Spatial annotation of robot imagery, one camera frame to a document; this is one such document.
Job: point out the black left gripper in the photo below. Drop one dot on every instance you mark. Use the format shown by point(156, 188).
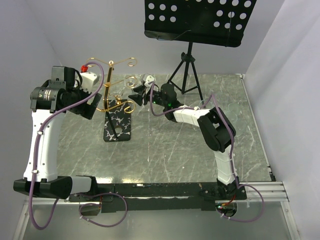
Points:
point(85, 109)

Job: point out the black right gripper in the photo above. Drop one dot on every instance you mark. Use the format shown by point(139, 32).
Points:
point(138, 98)

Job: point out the gold wine glass rack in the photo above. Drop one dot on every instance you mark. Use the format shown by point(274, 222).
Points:
point(131, 62)

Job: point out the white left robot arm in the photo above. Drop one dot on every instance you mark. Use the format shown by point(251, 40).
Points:
point(41, 178)

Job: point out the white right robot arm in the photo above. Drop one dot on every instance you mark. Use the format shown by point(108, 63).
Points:
point(217, 131)

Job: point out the black marble rack base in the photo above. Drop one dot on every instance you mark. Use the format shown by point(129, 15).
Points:
point(117, 122)

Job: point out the black music stand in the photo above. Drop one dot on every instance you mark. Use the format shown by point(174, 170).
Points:
point(210, 22)

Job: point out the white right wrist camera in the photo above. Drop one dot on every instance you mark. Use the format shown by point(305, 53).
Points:
point(147, 80)

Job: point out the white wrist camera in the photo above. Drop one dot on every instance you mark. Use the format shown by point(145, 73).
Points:
point(89, 79)
point(147, 80)

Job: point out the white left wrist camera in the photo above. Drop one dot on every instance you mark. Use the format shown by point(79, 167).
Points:
point(89, 79)

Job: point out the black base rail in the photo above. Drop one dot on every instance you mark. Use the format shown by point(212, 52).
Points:
point(161, 196)

